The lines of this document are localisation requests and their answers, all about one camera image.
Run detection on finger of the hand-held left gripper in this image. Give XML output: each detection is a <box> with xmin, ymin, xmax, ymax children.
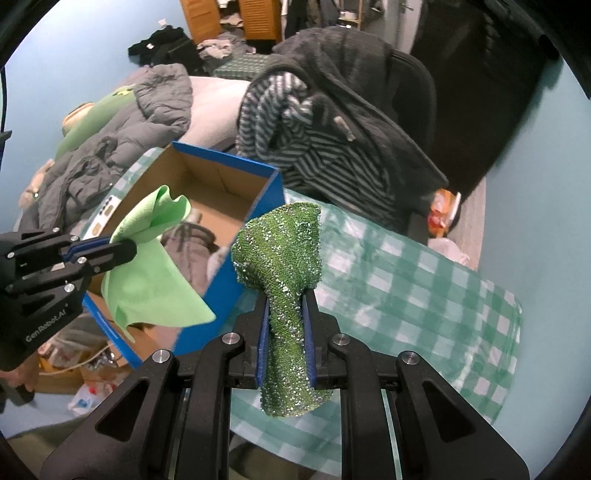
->
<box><xmin>0</xmin><ymin>228</ymin><xmax>114</xmax><ymax>274</ymax></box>
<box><xmin>7</xmin><ymin>240</ymin><xmax>138</xmax><ymax>297</ymax></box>

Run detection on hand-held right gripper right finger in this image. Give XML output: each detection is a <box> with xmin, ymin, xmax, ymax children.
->
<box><xmin>301</xmin><ymin>286</ymin><xmax>529</xmax><ymax>480</ymax></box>

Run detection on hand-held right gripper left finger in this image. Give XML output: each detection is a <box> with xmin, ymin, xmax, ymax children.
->
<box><xmin>39</xmin><ymin>291</ymin><xmax>271</xmax><ymax>480</ymax></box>

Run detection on light green cloth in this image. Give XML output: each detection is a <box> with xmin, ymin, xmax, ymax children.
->
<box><xmin>100</xmin><ymin>185</ymin><xmax>217</xmax><ymax>329</ymax></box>

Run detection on brownish grey sock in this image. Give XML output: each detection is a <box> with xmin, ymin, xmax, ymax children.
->
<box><xmin>159</xmin><ymin>220</ymin><xmax>221</xmax><ymax>296</ymax></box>

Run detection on green sequin cloth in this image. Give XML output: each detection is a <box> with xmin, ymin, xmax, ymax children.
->
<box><xmin>231</xmin><ymin>202</ymin><xmax>335</xmax><ymax>420</ymax></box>

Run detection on blue cardboard box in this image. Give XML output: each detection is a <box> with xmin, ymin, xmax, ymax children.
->
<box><xmin>82</xmin><ymin>141</ymin><xmax>286</xmax><ymax>369</ymax></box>

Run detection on person's left hand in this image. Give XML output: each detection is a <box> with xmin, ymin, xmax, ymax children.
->
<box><xmin>0</xmin><ymin>357</ymin><xmax>40</xmax><ymax>393</ymax></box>

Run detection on white crumpled plastic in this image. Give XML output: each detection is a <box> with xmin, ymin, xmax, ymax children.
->
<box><xmin>68</xmin><ymin>382</ymin><xmax>112</xmax><ymax>415</ymax></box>

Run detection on green checked tablecloth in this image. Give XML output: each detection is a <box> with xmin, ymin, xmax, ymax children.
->
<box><xmin>76</xmin><ymin>148</ymin><xmax>523</xmax><ymax>478</ymax></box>

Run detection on person's olive trousers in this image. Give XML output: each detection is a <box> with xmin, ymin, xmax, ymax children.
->
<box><xmin>7</xmin><ymin>406</ymin><xmax>121</xmax><ymax>467</ymax></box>

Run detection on light green garment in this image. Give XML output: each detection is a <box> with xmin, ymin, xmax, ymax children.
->
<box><xmin>55</xmin><ymin>87</ymin><xmax>139</xmax><ymax>160</ymax></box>

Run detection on grey puffer jacket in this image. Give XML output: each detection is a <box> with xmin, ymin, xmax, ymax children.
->
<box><xmin>18</xmin><ymin>62</ymin><xmax>194</xmax><ymax>232</ymax></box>

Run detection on white plastic bag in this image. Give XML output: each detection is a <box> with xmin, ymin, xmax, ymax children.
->
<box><xmin>427</xmin><ymin>236</ymin><xmax>471</xmax><ymax>268</ymax></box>

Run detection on orange snack packet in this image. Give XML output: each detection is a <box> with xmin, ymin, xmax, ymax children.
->
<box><xmin>427</xmin><ymin>188</ymin><xmax>462</xmax><ymax>234</ymax></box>

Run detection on grey striped sweater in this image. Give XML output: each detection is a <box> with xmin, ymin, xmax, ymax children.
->
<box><xmin>236</xmin><ymin>71</ymin><xmax>402</xmax><ymax>217</ymax></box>

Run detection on black clothes heap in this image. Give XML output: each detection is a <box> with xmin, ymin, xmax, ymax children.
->
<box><xmin>127</xmin><ymin>25</ymin><xmax>206</xmax><ymax>75</ymax></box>

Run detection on dark green checked cloth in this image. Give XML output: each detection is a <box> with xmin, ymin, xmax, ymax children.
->
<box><xmin>215</xmin><ymin>53</ymin><xmax>273</xmax><ymax>79</ymax></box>

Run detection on grey clothes pile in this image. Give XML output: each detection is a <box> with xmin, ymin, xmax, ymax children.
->
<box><xmin>198</xmin><ymin>32</ymin><xmax>250</xmax><ymax>58</ymax></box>

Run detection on wooden cabinet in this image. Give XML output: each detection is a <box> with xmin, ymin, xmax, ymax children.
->
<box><xmin>239</xmin><ymin>0</ymin><xmax>283</xmax><ymax>44</ymax></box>
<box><xmin>179</xmin><ymin>0</ymin><xmax>222</xmax><ymax>43</ymax></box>

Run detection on black office chair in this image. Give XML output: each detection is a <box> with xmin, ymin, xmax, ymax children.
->
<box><xmin>390</xmin><ymin>48</ymin><xmax>438</xmax><ymax>245</ymax></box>

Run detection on dark grey fleece jacket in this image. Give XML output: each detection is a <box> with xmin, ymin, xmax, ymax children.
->
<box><xmin>272</xmin><ymin>27</ymin><xmax>448</xmax><ymax>199</ymax></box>

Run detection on black hanging coat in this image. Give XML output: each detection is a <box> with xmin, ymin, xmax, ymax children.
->
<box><xmin>409</xmin><ymin>0</ymin><xmax>561</xmax><ymax>197</ymax></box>

